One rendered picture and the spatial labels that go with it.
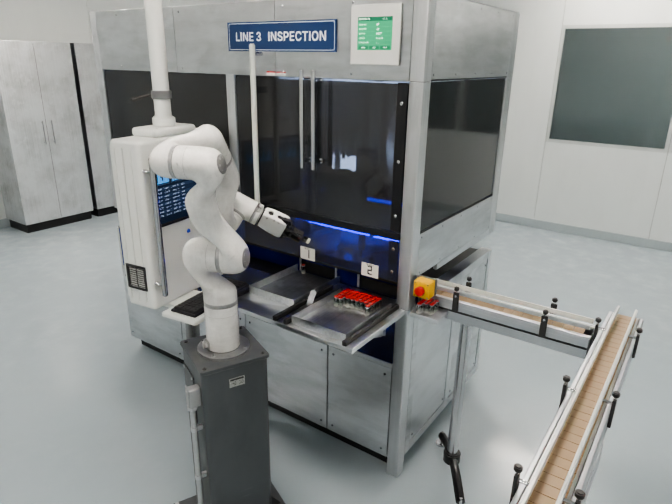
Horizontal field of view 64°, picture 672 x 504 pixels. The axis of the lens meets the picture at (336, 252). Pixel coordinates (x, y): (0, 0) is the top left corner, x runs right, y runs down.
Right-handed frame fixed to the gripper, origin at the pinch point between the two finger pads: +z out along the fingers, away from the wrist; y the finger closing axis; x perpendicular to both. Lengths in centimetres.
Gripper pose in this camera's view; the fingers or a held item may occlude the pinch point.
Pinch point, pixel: (296, 235)
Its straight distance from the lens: 206.5
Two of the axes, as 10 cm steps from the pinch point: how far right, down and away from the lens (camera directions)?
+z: 8.8, 4.6, 1.4
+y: -3.8, 4.8, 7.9
